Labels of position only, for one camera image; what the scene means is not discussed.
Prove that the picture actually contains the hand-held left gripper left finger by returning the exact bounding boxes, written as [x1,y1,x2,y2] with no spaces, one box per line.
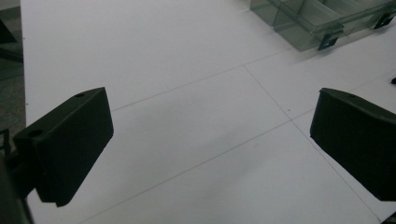
[12,87,115,208]

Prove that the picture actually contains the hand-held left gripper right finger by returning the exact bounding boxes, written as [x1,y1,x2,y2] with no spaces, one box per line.
[309,87,396,202]

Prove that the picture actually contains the clear plastic compartment box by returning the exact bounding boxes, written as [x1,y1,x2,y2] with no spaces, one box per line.
[249,0,396,52]

